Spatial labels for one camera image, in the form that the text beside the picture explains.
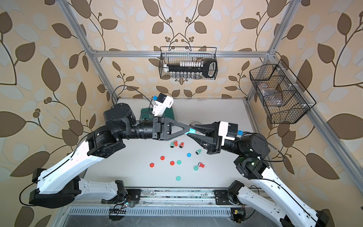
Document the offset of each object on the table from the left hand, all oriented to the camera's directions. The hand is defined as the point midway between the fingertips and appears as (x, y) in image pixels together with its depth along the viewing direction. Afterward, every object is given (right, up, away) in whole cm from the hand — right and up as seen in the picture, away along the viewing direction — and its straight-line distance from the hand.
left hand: (184, 129), depth 40 cm
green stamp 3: (+6, -28, +43) cm, 52 cm away
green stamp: (-9, -18, +52) cm, 56 cm away
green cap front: (-4, -34, +41) cm, 53 cm away
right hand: (+1, 0, +5) cm, 5 cm away
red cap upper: (-15, -24, +49) cm, 57 cm away
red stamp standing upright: (-6, -16, +54) cm, 57 cm away
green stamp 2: (+8, -20, +49) cm, 54 cm away
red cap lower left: (-21, -28, +47) cm, 58 cm away
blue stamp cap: (+2, -22, +50) cm, 54 cm away
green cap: (-4, -26, +47) cm, 54 cm away
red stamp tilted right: (-3, -17, +53) cm, 56 cm away
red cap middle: (-9, -27, +47) cm, 55 cm away
